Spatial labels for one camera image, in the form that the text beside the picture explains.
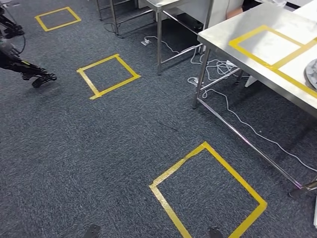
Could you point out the steel workbench table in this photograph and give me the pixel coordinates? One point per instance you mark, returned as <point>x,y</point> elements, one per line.
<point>158,3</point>
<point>223,36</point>
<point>113,16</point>

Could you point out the white desk panel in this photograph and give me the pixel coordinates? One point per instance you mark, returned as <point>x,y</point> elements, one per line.
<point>217,11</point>

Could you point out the white office desk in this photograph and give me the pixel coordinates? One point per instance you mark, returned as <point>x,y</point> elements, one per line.
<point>309,11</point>

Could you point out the person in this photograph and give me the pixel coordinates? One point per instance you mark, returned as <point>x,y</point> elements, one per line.
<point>234,13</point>

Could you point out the black robot right foot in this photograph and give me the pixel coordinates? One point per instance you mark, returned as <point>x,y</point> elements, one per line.
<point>214,233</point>

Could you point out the silver wheel hubcap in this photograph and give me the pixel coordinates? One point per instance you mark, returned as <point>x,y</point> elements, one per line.
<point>312,74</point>

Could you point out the black robot left foot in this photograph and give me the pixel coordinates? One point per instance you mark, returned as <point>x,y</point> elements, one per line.
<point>91,231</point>

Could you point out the black humanoid robot legs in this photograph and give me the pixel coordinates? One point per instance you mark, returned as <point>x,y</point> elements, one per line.
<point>14,64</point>

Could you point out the black robot foot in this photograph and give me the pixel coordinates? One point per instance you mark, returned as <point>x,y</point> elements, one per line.
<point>91,231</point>
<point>214,233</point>

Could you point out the yellow floor tape square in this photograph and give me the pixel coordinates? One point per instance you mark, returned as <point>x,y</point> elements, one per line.
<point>63,25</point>
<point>235,173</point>
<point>116,86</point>

